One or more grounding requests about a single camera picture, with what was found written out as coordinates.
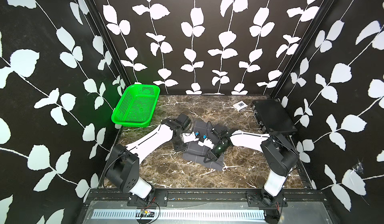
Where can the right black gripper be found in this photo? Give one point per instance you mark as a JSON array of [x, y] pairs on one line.
[[213, 156]]

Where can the small white tag card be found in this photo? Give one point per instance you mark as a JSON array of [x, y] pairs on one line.
[[240, 106]]

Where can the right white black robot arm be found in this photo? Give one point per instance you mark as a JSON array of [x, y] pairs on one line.
[[279, 153]]

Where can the black flat case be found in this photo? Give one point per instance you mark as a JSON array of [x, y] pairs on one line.
[[272, 117]]

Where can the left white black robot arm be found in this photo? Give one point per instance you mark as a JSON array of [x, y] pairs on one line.
[[123, 166]]

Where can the black front mounting rail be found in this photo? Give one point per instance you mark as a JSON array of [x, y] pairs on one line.
[[252, 197]]

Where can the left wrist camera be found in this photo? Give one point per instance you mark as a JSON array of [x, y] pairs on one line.
[[191, 137]]

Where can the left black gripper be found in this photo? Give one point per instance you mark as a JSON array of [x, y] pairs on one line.
[[180, 147]]

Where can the small circuit board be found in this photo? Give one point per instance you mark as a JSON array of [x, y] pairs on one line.
[[146, 214]]

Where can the green plastic basket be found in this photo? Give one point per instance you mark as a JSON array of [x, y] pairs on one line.
[[136, 106]]

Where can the white perforated strip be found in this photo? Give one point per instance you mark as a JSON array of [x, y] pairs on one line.
[[189, 215]]

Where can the grey grid pillowcase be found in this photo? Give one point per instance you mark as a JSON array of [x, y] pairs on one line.
[[196, 153]]

